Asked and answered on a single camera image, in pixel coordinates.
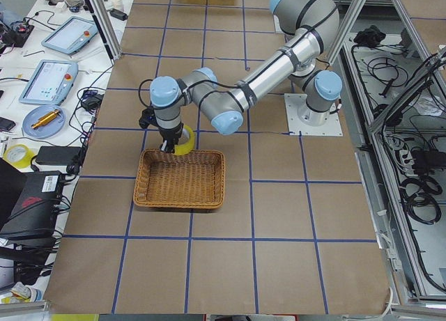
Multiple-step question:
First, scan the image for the white paper cup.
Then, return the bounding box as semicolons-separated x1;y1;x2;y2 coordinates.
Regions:
110;0;124;11

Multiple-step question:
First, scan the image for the upper teach pendant tablet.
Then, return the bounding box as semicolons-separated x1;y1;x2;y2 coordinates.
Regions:
41;16;98;55

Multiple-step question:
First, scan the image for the spare yellow tape roll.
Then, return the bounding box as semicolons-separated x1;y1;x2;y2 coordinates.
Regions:
3;144;35;169

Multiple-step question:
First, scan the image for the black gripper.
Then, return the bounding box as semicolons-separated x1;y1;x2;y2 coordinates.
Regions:
158;123;183;152

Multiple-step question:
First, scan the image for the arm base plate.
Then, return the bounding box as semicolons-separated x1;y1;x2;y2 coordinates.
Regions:
284;93;343;136

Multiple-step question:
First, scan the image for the black power adapter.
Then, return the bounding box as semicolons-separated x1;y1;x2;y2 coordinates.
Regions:
35;146;81;166

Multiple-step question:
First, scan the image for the brown wicker basket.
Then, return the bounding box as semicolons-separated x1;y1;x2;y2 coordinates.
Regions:
133;149;226;210

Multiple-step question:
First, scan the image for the blue plate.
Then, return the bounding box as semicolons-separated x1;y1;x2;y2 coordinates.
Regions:
22;104;66;139

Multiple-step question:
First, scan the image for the teach pendant tablet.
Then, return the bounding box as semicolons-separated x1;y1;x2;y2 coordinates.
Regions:
19;60;78;105
41;16;98;55

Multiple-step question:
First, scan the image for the lower teach pendant tablet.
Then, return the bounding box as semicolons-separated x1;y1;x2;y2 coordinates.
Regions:
19;60;78;105

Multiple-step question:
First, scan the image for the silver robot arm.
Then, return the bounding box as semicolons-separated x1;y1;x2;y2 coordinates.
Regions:
149;0;343;155

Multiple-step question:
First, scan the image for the aluminium frame post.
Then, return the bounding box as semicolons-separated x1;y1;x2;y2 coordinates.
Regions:
84;0;122;61

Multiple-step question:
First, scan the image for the black cloth bundle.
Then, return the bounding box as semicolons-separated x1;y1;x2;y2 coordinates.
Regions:
353;25;386;48

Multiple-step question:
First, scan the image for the brass cylinder tool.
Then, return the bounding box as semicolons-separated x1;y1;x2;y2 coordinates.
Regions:
31;109;61;130

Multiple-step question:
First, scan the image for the black computer box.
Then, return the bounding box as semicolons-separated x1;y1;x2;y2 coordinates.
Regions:
1;160;63;242

